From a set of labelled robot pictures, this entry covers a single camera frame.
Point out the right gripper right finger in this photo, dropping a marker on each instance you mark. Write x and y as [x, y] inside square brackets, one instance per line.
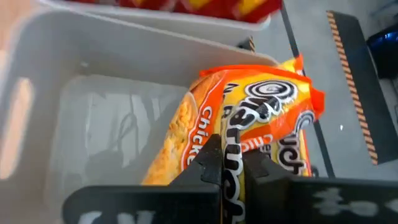
[258, 174]

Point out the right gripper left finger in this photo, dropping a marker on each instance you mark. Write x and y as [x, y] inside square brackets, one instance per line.
[208, 174]

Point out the orange Maruchan ramen packet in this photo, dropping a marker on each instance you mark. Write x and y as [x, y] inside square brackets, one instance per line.
[233, 124]
[292, 155]

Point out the white plastic bin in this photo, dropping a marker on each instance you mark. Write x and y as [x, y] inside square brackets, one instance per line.
[186, 28]

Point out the red Maruchan ramen packet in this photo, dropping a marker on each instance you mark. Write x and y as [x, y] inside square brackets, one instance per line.
[205, 7]
[258, 9]
[146, 3]

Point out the grey plastic bin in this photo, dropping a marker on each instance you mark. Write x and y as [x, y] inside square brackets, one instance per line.
[93, 109]

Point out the dark glossy object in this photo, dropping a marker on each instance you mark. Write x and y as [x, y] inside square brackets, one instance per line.
[385, 49]

